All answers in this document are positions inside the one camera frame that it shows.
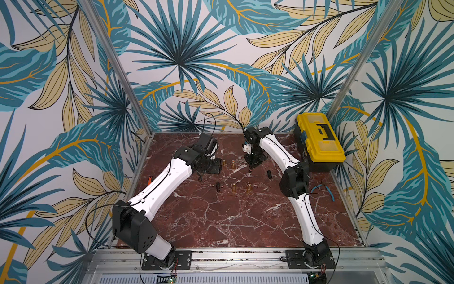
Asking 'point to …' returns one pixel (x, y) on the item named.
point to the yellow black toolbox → (321, 148)
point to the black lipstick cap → (269, 174)
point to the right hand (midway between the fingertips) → (253, 165)
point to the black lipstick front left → (218, 187)
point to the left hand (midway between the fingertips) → (217, 170)
